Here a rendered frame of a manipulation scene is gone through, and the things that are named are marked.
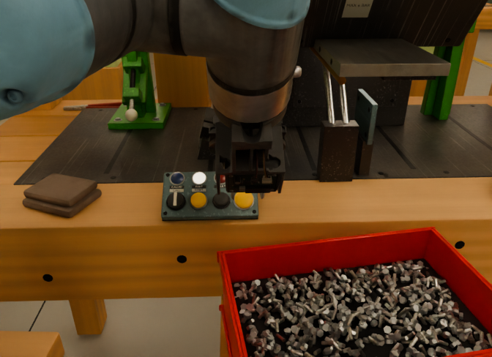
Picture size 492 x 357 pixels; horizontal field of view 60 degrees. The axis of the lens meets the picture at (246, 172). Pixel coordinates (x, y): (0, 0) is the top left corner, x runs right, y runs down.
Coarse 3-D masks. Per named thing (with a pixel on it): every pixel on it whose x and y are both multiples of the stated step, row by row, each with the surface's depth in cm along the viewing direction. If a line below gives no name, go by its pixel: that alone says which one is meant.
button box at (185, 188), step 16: (192, 176) 68; (208, 176) 68; (192, 192) 66; (208, 192) 67; (176, 208) 65; (192, 208) 65; (208, 208) 65; (224, 208) 65; (240, 208) 65; (256, 208) 65
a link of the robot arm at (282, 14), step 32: (192, 0) 27; (224, 0) 26; (256, 0) 25; (288, 0) 26; (192, 32) 28; (224, 32) 28; (256, 32) 28; (288, 32) 29; (224, 64) 31; (256, 64) 30; (288, 64) 32
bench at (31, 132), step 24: (456, 96) 130; (480, 96) 130; (24, 120) 111; (48, 120) 111; (72, 120) 111; (0, 144) 97; (24, 144) 97; (48, 144) 97; (0, 168) 86; (24, 168) 86; (72, 312) 153; (96, 312) 154
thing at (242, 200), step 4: (240, 192) 65; (244, 192) 65; (236, 196) 65; (240, 196) 65; (244, 196) 65; (248, 196) 65; (252, 196) 65; (236, 200) 65; (240, 200) 65; (244, 200) 65; (248, 200) 65; (252, 200) 65; (236, 204) 65; (240, 204) 65; (244, 204) 65; (248, 204) 65
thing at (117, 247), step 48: (0, 192) 74; (144, 192) 74; (288, 192) 74; (336, 192) 74; (384, 192) 74; (432, 192) 74; (480, 192) 74; (0, 240) 65; (48, 240) 65; (96, 240) 66; (144, 240) 66; (192, 240) 66; (240, 240) 67; (288, 240) 67; (480, 240) 68; (0, 288) 69; (48, 288) 70; (96, 288) 70; (144, 288) 70; (192, 288) 71
